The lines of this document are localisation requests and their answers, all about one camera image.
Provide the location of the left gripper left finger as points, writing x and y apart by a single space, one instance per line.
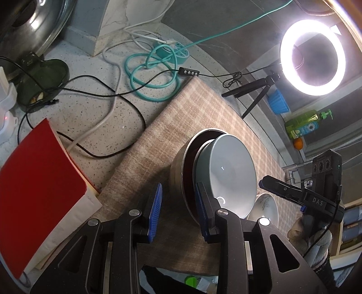
150 215

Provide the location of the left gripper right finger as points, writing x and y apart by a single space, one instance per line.
206 207

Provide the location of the large steel bowl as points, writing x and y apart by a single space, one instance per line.
181 180

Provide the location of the light blue ceramic bowl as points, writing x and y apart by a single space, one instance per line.
226 169

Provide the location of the white grey-leaf bowl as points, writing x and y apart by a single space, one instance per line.
265 206

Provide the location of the right gloved hand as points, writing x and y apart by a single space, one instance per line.
313 246

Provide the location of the chrome faucet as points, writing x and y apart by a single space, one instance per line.
291 169

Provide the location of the plaid beige cloth mat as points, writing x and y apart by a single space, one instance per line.
166 153

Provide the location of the orange fruit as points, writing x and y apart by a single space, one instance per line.
298 143

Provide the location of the green dish soap bottle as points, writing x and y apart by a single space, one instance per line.
306 123

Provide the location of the blue plastic cup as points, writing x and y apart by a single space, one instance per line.
278 103

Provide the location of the red book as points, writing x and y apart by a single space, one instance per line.
44 199

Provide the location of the black tripod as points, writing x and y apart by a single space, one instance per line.
263 83

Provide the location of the teal round power strip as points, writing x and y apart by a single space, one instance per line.
174 52

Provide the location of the dark green object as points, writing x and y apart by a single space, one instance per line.
48 73

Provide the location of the white charger adapter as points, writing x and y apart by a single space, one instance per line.
8 100

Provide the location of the steel pot lid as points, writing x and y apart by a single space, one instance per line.
31 26

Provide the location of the ring light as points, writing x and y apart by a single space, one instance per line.
312 57

